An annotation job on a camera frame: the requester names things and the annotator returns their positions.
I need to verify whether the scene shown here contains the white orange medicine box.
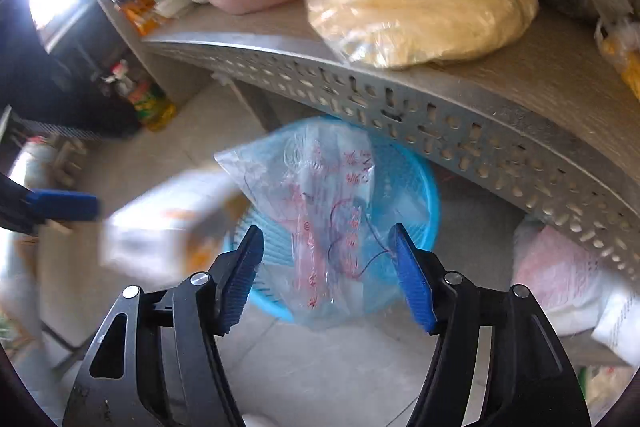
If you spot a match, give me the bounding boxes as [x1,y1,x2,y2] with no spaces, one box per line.
[100,166,250,285]

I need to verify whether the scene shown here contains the clear bag red print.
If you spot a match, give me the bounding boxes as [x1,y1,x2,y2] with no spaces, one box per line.
[215,117,385,329]

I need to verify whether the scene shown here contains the fruit pattern tablecloth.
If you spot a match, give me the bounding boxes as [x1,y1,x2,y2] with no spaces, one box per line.
[1,136,58,361]

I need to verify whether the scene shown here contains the blue plastic waste basket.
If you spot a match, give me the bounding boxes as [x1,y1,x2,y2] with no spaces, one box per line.
[215,117,440,329]

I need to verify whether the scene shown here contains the cooking oil bottle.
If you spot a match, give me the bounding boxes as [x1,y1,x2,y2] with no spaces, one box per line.
[104,60,177,132]

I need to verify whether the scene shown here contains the pink white sack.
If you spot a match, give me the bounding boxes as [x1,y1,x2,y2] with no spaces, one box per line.
[512,218,608,336]

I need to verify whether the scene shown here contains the orange seasoning packet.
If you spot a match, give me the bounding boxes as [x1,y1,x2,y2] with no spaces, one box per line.
[119,0,167,37]

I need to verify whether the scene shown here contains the white plastic bag bundle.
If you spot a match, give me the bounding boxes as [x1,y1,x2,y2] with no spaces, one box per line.
[594,16,640,100]

